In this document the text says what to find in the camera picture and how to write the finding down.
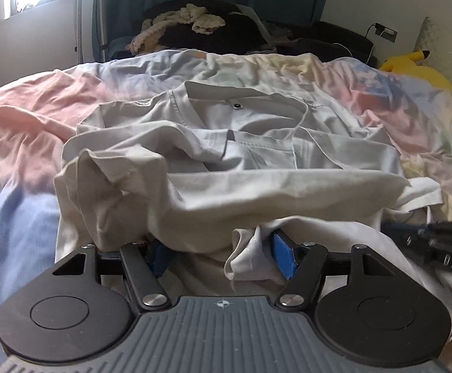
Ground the white charger cable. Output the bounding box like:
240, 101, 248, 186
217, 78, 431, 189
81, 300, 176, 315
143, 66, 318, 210
333, 42, 376, 65

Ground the pile of dark clothes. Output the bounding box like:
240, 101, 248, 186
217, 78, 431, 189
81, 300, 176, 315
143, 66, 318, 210
144, 0, 301, 55

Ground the cream chunky knit scarf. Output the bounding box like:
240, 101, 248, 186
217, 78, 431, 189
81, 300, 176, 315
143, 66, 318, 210
126, 3, 227, 56

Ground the dark blue bench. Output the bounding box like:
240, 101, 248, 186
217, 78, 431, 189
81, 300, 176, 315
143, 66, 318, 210
107, 36, 143, 62

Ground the mauve cloth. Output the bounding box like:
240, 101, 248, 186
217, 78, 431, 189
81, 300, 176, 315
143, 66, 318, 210
269, 23, 304, 47

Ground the grey polo shirt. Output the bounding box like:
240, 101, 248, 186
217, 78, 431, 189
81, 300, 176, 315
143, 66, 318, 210
54, 81, 452, 308

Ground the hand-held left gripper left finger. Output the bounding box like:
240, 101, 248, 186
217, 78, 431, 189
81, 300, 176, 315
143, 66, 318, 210
53, 242, 172, 312

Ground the beige knit pillow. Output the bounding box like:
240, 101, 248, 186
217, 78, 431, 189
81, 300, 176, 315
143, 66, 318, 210
416, 16, 452, 102

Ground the grey strap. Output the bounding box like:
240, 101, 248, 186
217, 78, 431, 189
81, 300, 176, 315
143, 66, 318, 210
234, 4, 278, 48

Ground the yellow plush toy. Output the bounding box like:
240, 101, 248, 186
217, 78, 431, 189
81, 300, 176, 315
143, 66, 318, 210
379, 50, 452, 99

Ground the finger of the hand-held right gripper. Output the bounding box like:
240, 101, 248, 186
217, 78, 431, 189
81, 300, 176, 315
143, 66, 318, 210
381, 221, 452, 243

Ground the wall socket with chargers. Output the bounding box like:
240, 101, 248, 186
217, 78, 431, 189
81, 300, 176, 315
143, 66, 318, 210
374, 23, 398, 43

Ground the pastel tie-dye bed blanket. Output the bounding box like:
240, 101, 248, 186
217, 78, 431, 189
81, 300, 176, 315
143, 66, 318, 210
0, 48, 452, 373

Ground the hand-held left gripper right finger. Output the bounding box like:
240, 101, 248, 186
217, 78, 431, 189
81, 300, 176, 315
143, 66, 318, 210
270, 231, 386, 312

